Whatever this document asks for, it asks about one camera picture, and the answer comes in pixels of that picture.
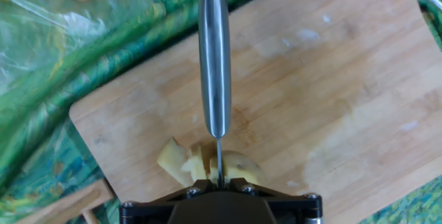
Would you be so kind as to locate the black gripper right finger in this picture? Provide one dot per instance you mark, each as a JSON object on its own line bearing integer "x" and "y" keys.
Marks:
{"x": 297, "y": 210}

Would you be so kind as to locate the wooden peg rack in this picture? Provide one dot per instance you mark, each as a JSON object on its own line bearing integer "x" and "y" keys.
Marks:
{"x": 69, "y": 203}

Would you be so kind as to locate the wooden cutting board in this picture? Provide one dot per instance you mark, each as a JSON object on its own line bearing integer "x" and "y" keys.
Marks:
{"x": 310, "y": 96}

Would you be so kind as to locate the steel cleaver knife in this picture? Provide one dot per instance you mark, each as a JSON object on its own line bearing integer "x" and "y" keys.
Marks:
{"x": 214, "y": 61}

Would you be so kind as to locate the clear plastic bag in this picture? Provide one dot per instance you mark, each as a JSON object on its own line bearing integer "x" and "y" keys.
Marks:
{"x": 41, "y": 30}

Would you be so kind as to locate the yellow potato half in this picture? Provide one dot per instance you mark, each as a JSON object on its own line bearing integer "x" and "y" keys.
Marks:
{"x": 241, "y": 168}

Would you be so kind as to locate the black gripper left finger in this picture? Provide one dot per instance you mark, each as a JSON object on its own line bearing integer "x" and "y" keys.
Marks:
{"x": 152, "y": 210}

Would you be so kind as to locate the painted landscape tablecloth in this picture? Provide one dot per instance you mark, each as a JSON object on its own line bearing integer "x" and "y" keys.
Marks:
{"x": 34, "y": 130}

